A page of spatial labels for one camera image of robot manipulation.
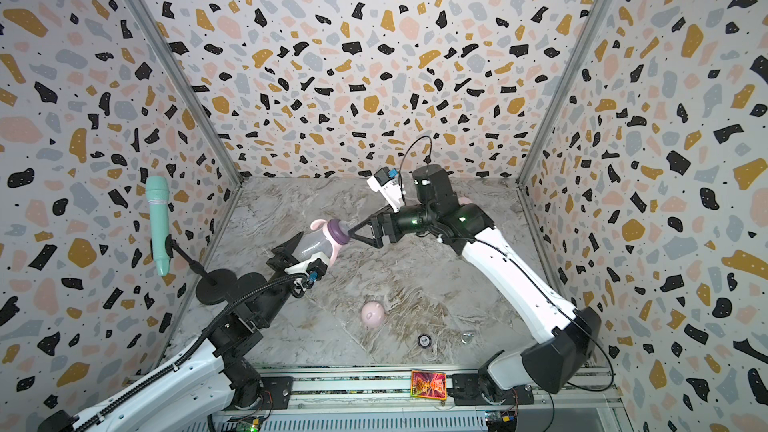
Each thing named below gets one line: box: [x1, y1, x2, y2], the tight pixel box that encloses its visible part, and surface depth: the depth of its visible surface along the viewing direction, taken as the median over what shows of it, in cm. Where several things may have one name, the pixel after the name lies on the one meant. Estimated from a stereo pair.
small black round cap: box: [418, 333, 432, 349], surface depth 84 cm
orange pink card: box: [410, 370, 447, 401], surface depth 76 cm
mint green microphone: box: [146, 176, 171, 277], surface depth 70 cm
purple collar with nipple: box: [327, 219, 351, 245], surface depth 68 cm
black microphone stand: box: [165, 234, 238, 305], surface depth 91 cm
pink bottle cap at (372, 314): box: [361, 301, 385, 328], surface depth 85 cm
